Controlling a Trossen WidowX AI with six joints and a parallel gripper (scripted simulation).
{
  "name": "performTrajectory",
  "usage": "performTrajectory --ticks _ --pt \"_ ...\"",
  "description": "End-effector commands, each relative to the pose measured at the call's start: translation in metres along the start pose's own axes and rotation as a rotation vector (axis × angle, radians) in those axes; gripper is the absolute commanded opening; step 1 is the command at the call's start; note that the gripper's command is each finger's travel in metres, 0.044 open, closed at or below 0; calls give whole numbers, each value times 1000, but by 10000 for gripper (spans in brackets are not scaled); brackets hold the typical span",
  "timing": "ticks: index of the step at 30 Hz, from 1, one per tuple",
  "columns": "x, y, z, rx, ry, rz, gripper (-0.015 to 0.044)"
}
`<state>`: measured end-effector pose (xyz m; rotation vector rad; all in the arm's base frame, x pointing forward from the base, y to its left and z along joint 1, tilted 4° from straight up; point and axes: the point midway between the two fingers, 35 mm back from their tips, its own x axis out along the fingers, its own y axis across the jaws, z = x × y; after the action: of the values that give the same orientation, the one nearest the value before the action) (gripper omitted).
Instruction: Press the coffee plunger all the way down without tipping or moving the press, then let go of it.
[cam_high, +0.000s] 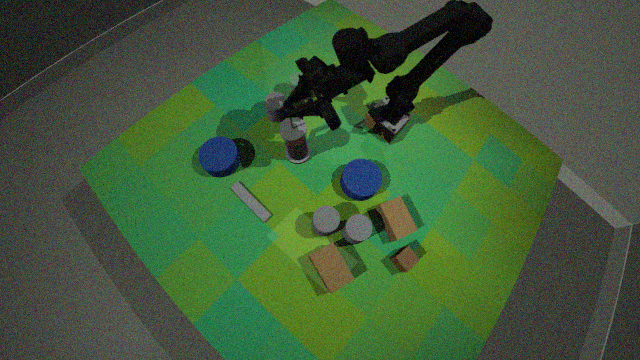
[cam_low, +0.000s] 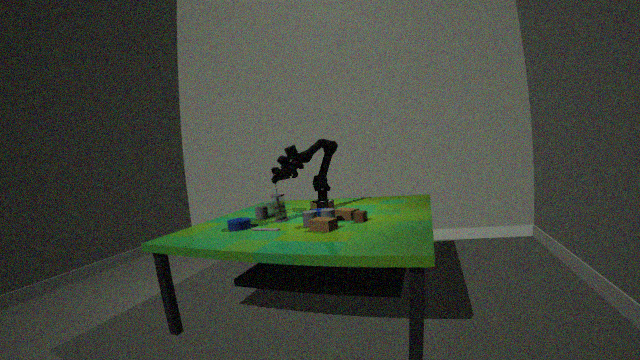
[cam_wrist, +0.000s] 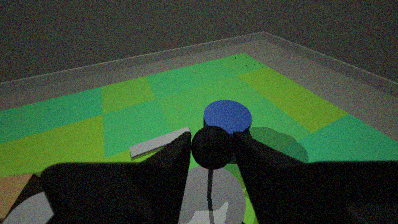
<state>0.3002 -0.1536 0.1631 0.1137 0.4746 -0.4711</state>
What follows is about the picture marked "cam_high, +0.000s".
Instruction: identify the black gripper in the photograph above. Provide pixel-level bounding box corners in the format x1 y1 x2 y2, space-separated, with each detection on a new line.
283 58 351 131

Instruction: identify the blue cylinder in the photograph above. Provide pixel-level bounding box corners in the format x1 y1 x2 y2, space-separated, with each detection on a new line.
198 136 241 177
340 159 382 201

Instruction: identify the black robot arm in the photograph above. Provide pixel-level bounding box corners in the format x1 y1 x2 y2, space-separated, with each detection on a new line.
304 0 493 125

